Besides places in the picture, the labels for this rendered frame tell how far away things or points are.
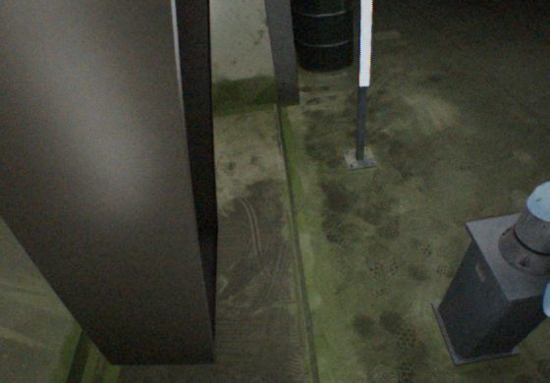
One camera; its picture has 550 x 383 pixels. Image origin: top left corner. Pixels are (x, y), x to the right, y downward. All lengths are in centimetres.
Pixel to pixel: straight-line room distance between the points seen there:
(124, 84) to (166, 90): 5
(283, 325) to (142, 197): 127
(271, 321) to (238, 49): 197
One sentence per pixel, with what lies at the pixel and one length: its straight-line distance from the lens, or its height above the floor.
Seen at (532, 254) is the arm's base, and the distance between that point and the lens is 128.
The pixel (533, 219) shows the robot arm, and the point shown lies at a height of 84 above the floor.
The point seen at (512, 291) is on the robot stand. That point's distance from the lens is 128.
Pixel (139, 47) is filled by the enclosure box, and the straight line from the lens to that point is 45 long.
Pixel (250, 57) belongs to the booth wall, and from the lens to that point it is 285.
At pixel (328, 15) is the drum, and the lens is 329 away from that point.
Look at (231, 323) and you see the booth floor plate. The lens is 181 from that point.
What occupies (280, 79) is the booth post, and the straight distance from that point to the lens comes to 294.
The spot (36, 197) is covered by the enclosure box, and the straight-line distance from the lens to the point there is 68.
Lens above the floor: 166
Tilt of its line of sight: 43 degrees down
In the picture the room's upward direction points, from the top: 10 degrees counter-clockwise
